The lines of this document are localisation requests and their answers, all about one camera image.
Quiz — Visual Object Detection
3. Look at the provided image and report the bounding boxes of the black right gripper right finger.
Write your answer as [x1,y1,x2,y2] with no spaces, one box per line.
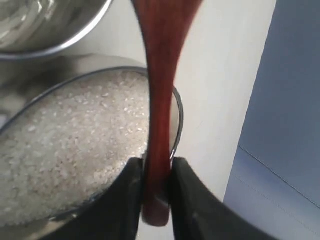
[169,157,272,240]

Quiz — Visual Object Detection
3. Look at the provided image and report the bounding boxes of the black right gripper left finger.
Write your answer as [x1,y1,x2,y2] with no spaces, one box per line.
[44,158,143,240]

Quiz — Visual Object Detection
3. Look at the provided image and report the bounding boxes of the steel bowl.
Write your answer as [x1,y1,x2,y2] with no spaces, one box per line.
[0,66,185,240]

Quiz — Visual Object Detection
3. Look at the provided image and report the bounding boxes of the red-brown wooden spoon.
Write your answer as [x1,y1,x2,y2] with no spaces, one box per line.
[132,0,202,227]

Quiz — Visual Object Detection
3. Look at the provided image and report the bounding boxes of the steel cup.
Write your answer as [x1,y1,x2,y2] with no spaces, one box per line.
[0,0,112,61]

